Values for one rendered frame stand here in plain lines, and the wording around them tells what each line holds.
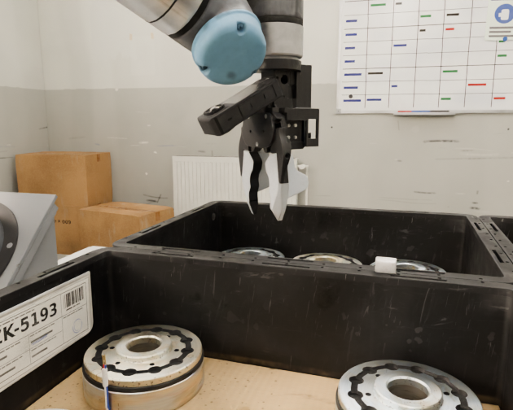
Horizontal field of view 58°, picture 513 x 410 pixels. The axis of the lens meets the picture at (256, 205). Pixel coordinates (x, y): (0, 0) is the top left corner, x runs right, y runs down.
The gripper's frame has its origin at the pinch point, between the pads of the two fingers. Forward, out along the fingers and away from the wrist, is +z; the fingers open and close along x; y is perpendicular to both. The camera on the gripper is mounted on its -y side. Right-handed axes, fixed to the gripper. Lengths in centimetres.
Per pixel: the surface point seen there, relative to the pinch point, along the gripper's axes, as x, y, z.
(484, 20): 123, 268, -76
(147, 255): -9.1, -20.6, 1.0
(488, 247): -27.4, 9.2, 0.9
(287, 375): -21.3, -12.6, 10.9
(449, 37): 139, 255, -67
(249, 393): -21.6, -17.0, 10.9
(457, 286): -31.7, -3.5, 1.1
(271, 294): -19.2, -12.9, 3.6
